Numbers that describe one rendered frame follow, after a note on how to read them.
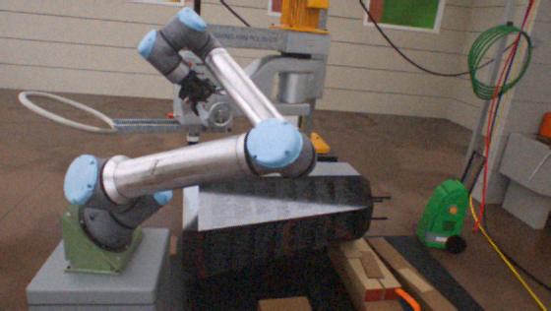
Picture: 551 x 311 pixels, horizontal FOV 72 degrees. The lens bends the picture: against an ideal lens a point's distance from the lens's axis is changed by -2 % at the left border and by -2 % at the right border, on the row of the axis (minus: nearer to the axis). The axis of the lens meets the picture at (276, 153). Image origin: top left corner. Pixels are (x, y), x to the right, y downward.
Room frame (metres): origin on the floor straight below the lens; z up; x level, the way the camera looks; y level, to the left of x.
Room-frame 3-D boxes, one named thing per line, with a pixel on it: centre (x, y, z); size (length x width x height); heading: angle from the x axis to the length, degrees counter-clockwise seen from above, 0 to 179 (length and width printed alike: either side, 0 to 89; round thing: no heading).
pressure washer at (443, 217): (3.04, -1.52, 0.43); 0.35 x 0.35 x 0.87; 87
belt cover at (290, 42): (2.41, 0.21, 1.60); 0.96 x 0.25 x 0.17; 118
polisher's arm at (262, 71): (2.42, 0.17, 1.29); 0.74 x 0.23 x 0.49; 118
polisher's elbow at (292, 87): (2.56, -0.06, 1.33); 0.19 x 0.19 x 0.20
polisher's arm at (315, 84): (3.01, -0.13, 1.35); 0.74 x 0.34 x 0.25; 172
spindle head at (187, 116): (2.29, 0.45, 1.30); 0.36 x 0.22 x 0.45; 118
